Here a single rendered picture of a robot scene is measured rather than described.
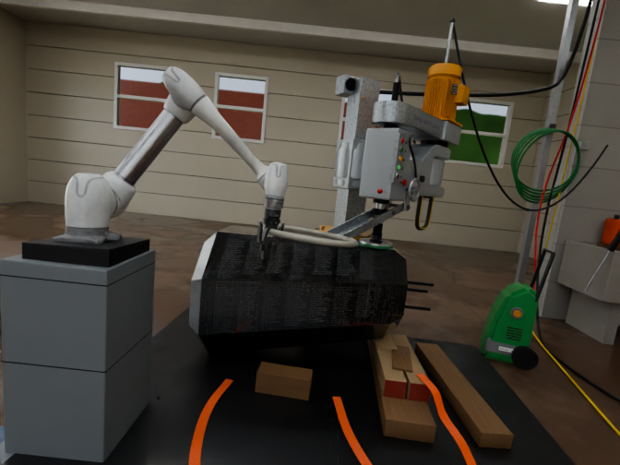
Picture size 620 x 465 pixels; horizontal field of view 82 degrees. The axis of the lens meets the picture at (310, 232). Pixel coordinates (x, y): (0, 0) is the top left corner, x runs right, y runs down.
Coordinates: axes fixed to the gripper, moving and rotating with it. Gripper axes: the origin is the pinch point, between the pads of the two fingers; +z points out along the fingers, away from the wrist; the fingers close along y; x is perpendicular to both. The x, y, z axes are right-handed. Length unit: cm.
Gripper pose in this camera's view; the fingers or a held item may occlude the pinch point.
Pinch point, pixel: (268, 251)
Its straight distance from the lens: 169.1
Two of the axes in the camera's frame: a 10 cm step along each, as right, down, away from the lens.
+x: -5.5, -1.5, 8.2
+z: -1.3, 9.9, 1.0
